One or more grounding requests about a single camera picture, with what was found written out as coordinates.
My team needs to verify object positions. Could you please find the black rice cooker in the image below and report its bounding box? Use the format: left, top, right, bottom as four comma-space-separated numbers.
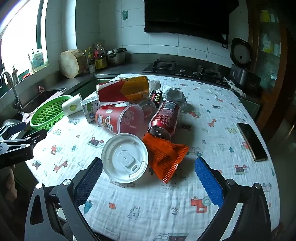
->
229, 38, 253, 86

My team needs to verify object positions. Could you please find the black range hood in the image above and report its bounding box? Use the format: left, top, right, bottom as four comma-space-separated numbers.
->
144, 0, 240, 43

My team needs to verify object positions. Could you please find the white rag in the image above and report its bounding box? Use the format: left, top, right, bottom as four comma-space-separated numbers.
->
223, 77, 246, 98

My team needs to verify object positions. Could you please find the black smartphone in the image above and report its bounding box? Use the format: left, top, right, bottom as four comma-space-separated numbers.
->
236, 123, 269, 162

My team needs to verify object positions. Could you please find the printed blanket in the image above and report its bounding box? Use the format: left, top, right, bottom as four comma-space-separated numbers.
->
25, 74, 277, 241

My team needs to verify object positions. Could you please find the silver foil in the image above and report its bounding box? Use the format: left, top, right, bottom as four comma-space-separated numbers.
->
162, 86, 188, 109

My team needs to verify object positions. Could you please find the steel sink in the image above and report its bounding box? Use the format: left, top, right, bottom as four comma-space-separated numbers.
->
21, 88, 67, 114

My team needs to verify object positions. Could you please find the dark wok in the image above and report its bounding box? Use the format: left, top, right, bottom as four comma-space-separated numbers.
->
2, 119, 22, 127

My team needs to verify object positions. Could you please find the green plastic basket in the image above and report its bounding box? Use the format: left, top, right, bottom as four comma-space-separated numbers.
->
30, 95, 73, 132

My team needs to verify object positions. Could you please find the orange snack packet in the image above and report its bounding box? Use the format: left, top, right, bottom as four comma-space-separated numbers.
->
142, 133, 190, 183

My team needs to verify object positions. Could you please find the wooden glass door cabinet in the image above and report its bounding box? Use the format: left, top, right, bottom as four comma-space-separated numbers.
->
248, 0, 296, 139

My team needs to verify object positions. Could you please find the white paper cup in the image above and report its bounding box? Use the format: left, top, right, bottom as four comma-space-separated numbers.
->
61, 93, 84, 116

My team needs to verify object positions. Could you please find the large detergent jug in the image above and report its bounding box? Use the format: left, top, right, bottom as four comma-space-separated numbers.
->
32, 48, 45, 73

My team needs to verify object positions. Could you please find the orange juice bottle red label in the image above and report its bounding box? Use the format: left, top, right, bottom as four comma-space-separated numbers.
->
96, 76, 161, 103

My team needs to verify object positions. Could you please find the round wooden chopping block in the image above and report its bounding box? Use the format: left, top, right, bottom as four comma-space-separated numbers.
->
58, 49, 87, 79

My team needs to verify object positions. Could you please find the red drink can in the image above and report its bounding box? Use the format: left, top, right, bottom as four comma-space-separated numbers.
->
147, 100, 181, 141

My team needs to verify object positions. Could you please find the silver metal bottle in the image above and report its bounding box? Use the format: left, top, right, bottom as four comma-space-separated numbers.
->
11, 65, 19, 84

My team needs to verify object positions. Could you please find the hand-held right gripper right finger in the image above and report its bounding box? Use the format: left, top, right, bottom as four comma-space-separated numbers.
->
194, 157, 272, 241

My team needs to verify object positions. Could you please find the clear plastic cup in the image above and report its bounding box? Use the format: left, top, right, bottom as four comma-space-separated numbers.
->
139, 98, 156, 117

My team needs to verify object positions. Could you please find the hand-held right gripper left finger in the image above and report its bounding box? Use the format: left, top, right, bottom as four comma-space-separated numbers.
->
24, 157, 103, 241

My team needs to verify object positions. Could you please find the red printed plastic cup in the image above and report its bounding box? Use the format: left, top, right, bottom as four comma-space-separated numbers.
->
94, 103, 145, 135

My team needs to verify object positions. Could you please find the window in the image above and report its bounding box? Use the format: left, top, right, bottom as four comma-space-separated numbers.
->
0, 0, 50, 77

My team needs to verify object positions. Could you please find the steel faucet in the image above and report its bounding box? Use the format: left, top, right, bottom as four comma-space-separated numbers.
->
0, 71, 22, 109

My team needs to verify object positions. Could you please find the person's left hand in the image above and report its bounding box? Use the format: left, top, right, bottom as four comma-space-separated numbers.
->
0, 166, 17, 202

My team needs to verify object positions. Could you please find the white green milk carton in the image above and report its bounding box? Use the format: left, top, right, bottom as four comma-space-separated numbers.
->
80, 92, 101, 123

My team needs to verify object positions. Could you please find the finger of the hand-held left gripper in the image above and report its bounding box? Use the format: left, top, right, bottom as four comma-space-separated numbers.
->
0, 122, 27, 138
13, 129, 48, 149

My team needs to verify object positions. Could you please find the white cup lid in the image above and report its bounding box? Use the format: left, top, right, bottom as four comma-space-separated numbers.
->
101, 133, 149, 184

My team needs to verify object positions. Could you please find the steel cooking pot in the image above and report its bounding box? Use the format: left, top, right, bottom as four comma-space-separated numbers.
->
107, 48, 127, 65

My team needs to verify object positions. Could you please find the black gas stove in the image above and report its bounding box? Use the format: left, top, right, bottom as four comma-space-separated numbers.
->
142, 60, 229, 87

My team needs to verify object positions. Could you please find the small black box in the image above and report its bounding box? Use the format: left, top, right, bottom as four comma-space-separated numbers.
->
149, 90, 163, 103

